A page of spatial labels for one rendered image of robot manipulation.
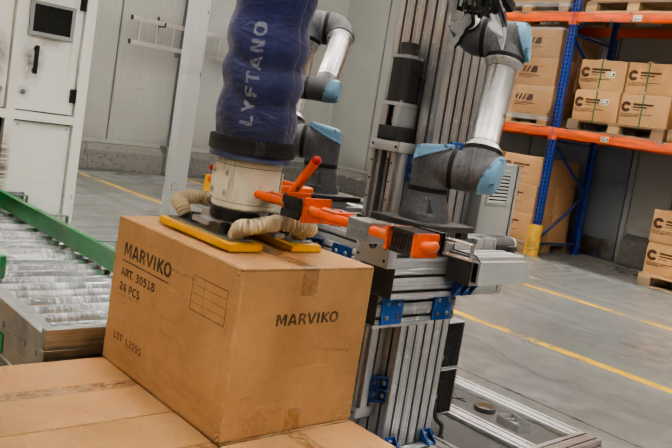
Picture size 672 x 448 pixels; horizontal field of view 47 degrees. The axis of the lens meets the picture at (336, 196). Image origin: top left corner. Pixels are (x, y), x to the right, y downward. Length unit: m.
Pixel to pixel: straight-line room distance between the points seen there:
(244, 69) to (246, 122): 0.13
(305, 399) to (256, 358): 0.20
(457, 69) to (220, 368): 1.28
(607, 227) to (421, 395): 8.22
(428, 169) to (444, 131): 0.30
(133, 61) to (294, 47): 10.25
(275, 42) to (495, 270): 0.95
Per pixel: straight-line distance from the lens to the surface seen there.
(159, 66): 12.34
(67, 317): 2.61
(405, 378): 2.66
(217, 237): 1.88
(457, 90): 2.55
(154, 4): 12.30
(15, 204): 4.22
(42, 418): 1.88
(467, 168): 2.22
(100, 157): 11.87
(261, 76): 1.91
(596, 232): 10.89
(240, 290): 1.69
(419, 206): 2.25
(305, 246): 1.96
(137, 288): 2.08
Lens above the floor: 1.29
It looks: 6 degrees down
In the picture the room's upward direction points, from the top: 9 degrees clockwise
